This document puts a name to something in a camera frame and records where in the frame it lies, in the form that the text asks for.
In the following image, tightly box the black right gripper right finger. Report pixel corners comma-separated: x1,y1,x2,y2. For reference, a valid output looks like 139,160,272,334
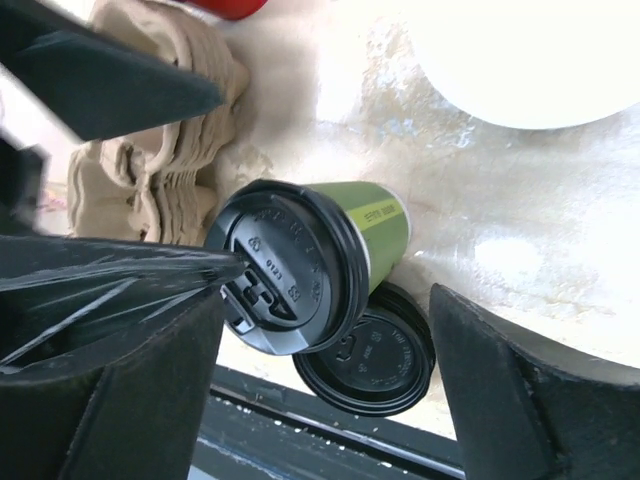
429,284,639,479

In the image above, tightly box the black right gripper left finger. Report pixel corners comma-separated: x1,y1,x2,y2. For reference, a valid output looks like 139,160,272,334
1,291,224,479

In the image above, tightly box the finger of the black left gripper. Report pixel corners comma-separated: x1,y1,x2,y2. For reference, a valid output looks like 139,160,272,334
1,1,222,141
1,234,240,370

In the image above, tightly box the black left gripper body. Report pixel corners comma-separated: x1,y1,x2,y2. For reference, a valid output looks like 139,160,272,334
1,130,48,233

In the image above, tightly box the black coffee lid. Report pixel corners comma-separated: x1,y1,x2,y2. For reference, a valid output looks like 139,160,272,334
205,180,369,356

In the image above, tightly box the green paper cup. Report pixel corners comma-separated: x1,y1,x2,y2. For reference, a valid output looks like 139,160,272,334
406,1,639,130
307,181,411,293

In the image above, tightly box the cardboard cup carrier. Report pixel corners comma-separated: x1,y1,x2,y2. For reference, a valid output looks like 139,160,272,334
67,1,249,246

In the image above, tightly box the black lid stack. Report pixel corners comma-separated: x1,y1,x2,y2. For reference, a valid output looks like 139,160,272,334
292,281,436,417

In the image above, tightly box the red ribbed cup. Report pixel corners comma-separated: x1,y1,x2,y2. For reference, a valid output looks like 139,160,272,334
190,0,267,21

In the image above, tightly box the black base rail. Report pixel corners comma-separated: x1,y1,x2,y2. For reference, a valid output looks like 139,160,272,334
192,367,465,479

